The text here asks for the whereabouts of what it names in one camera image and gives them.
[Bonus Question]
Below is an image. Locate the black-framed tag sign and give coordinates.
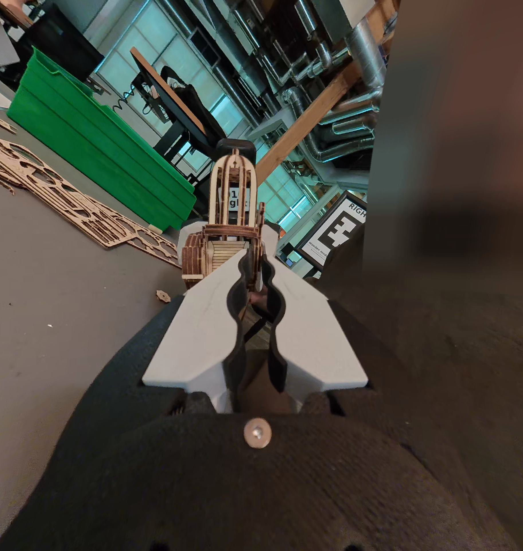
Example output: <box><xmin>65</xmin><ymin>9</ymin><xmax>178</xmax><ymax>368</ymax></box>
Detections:
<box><xmin>296</xmin><ymin>191</ymin><xmax>368</xmax><ymax>277</ymax></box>

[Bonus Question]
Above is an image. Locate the black jacket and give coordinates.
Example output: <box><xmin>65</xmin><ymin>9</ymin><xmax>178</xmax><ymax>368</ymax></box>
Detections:
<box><xmin>160</xmin><ymin>65</ymin><xmax>228</xmax><ymax>145</ymax></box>

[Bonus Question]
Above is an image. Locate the wooden-top standing table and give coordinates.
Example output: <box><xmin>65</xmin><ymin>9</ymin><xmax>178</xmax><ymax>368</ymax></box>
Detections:
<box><xmin>130</xmin><ymin>46</ymin><xmax>215</xmax><ymax>182</ymax></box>

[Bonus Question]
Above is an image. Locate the wooden ceiling beam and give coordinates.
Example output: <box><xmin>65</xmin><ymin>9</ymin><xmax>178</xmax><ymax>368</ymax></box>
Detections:
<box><xmin>255</xmin><ymin>0</ymin><xmax>400</xmax><ymax>182</ymax></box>

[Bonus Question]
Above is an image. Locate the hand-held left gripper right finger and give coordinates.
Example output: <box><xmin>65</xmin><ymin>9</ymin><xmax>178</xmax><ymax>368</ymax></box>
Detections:
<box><xmin>260</xmin><ymin>257</ymin><xmax>370</xmax><ymax>415</ymax></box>

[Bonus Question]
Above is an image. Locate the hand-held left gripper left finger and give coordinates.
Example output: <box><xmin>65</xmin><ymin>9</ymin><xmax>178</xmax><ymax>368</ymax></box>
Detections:
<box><xmin>142</xmin><ymin>250</ymin><xmax>250</xmax><ymax>415</ymax></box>

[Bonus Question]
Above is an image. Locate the green plastic bin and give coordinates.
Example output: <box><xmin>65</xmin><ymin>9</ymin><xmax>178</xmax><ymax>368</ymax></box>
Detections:
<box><xmin>7</xmin><ymin>45</ymin><xmax>197</xmax><ymax>232</ymax></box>

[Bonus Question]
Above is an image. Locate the large laser-cut wooden sheet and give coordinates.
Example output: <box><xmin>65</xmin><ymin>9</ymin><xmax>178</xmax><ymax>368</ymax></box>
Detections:
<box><xmin>0</xmin><ymin>134</ymin><xmax>179</xmax><ymax>269</ymax></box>

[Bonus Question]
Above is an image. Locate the wooden cage model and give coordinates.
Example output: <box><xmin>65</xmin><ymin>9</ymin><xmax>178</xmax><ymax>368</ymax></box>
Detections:
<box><xmin>182</xmin><ymin>148</ymin><xmax>271</xmax><ymax>302</ymax></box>

